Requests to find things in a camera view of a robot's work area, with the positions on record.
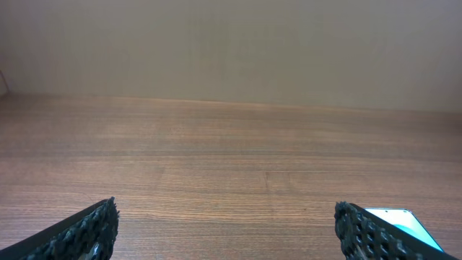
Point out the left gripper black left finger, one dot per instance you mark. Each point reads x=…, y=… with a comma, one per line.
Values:
x=88, y=234

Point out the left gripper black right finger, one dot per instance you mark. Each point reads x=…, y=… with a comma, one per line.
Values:
x=364, y=236

